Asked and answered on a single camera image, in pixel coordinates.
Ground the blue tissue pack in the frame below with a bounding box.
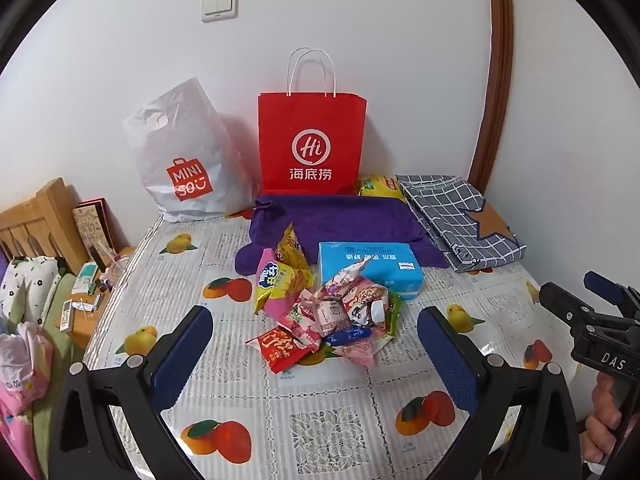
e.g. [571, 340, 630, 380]
[318, 241, 425, 302]

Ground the fruit printed tablecloth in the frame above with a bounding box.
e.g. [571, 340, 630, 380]
[82, 205, 601, 480]

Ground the purple towel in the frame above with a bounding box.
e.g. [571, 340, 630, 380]
[234, 192, 450, 278]

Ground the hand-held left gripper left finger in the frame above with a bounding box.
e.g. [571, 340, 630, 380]
[47, 304, 216, 480]

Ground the grey checked folded cloth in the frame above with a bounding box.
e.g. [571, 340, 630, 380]
[396, 174, 527, 273]

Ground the red snack packet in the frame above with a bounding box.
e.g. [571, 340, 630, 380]
[245, 325, 322, 374]

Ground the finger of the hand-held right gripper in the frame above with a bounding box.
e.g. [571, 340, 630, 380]
[584, 271, 640, 318]
[539, 282, 618, 333]

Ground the brown patterned box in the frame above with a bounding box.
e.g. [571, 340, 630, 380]
[72, 199, 118, 271]

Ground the white floral pillow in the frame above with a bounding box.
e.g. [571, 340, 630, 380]
[0, 255, 63, 326]

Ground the silver pink candy wrapper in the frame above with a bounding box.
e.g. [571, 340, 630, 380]
[325, 265, 373, 293]

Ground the blue candy packet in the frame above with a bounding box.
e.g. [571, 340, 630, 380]
[324, 326, 375, 347]

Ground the white plastic shopping bag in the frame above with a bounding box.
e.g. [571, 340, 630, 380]
[122, 77, 258, 224]

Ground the white wall switch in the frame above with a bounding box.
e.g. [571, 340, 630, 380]
[201, 0, 239, 23]

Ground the red paper bag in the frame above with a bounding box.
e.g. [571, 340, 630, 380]
[257, 47, 367, 196]

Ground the green bedsheet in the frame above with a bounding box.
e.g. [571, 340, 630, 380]
[30, 272, 86, 480]

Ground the pink yellow chip bag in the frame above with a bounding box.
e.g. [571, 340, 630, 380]
[252, 249, 315, 317]

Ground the large yellow green snack bag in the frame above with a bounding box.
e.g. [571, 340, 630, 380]
[356, 175, 408, 203]

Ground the wooden nightstand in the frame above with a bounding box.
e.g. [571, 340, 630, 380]
[65, 247, 136, 348]

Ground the brown wooden door frame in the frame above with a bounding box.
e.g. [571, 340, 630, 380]
[470, 0, 516, 196]

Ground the light pink snack packet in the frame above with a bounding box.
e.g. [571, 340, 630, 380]
[327, 335, 396, 368]

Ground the yellow orange snack packet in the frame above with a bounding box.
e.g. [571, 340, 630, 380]
[276, 224, 313, 281]

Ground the pink printed snack packet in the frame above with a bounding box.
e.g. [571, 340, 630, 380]
[347, 280, 390, 328]

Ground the person's right hand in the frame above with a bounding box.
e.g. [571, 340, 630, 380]
[582, 376, 640, 466]

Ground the pink plastic bag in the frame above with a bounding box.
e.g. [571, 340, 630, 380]
[0, 322, 53, 480]

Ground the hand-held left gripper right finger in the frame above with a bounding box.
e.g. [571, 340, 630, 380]
[416, 306, 583, 480]

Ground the wooden headboard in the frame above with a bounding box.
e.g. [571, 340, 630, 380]
[0, 177, 91, 276]

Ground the green snack packet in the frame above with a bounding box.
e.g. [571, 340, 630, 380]
[382, 292, 403, 336]

